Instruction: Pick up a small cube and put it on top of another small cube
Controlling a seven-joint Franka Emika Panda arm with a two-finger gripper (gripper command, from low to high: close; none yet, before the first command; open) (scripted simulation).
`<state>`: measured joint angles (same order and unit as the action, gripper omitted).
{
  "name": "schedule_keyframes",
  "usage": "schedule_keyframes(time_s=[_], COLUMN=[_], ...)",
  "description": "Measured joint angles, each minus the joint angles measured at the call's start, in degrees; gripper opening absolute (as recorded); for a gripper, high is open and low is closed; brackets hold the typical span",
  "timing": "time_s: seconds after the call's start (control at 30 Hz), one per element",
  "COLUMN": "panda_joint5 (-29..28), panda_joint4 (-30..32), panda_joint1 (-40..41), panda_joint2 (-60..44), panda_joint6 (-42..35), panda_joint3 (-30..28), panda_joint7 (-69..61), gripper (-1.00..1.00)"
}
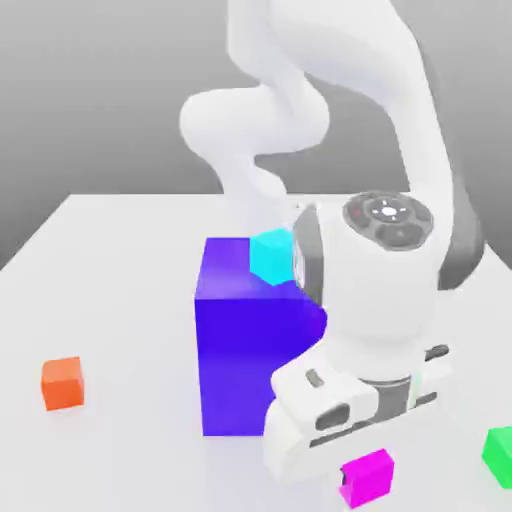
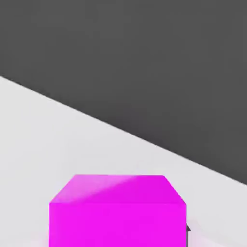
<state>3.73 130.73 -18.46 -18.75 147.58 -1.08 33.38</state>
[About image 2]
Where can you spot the small magenta cube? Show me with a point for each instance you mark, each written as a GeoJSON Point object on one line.
{"type": "Point", "coordinates": [117, 218]}

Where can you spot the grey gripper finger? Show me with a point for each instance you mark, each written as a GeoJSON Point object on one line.
{"type": "Point", "coordinates": [187, 234]}

